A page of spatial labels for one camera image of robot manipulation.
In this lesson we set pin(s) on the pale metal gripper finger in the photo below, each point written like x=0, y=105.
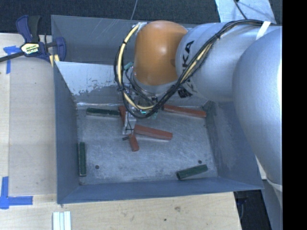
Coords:
x=126, y=126
x=133, y=120

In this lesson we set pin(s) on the red-brown flat block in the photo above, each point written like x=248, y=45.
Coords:
x=184, y=111
x=134, y=143
x=153, y=132
x=122, y=112

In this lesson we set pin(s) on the dark green flat block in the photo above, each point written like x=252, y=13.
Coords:
x=102, y=111
x=192, y=172
x=82, y=158

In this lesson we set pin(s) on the grey metal bin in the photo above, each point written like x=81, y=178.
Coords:
x=153, y=157

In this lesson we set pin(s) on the pale wood board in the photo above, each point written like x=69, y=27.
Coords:
x=32, y=128

